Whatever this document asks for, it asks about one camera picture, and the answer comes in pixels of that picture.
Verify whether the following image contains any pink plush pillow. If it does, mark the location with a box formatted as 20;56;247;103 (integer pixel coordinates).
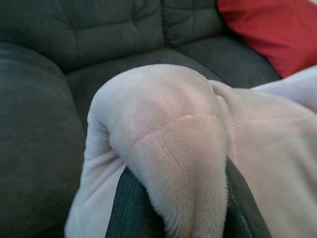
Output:
64;62;317;238

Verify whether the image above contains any red pillow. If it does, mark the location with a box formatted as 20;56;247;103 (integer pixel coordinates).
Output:
217;0;317;80

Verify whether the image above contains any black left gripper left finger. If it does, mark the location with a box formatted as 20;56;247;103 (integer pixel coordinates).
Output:
105;166;166;238

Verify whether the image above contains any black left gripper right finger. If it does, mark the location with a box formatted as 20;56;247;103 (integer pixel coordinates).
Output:
224;158;273;238

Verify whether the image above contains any dark brown fabric sofa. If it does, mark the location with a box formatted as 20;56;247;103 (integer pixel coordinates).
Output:
0;0;283;238

